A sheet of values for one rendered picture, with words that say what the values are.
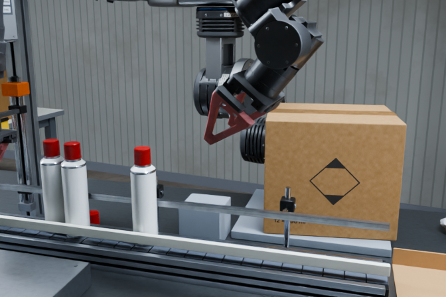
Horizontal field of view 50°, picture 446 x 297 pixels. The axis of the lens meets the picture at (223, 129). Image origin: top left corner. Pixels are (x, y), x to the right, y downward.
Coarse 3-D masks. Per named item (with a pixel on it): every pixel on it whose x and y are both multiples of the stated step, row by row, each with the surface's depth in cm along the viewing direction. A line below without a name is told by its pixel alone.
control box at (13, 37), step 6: (12, 0) 110; (12, 6) 110; (6, 18) 109; (12, 18) 110; (6, 24) 110; (12, 24) 110; (6, 30) 110; (12, 30) 111; (6, 36) 110; (12, 36) 111
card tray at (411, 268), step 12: (396, 252) 99; (408, 252) 99; (420, 252) 98; (432, 252) 98; (396, 264) 100; (408, 264) 99; (420, 264) 99; (432, 264) 98; (444, 264) 97; (396, 276) 95; (408, 276) 95; (420, 276) 95; (432, 276) 95; (444, 276) 95; (396, 288) 91; (408, 288) 91; (420, 288) 91; (432, 288) 91; (444, 288) 91
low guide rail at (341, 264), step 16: (0, 224) 104; (16, 224) 103; (32, 224) 102; (48, 224) 101; (64, 224) 100; (128, 240) 96; (144, 240) 95; (160, 240) 94; (176, 240) 93; (192, 240) 93; (240, 256) 90; (256, 256) 89; (272, 256) 88; (288, 256) 88; (304, 256) 87; (320, 256) 87; (368, 272) 84; (384, 272) 83
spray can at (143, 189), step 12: (144, 156) 94; (132, 168) 96; (144, 168) 95; (132, 180) 95; (144, 180) 95; (132, 192) 96; (144, 192) 95; (156, 192) 98; (132, 204) 97; (144, 204) 96; (156, 204) 98; (132, 216) 98; (144, 216) 96; (156, 216) 98; (144, 228) 97; (156, 228) 99
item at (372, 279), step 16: (64, 240) 101; (80, 240) 101; (96, 240) 101; (112, 240) 101; (208, 240) 101; (176, 256) 94; (192, 256) 94; (208, 256) 94; (224, 256) 94; (336, 256) 94; (304, 272) 88; (320, 272) 88; (336, 272) 88; (352, 272) 88
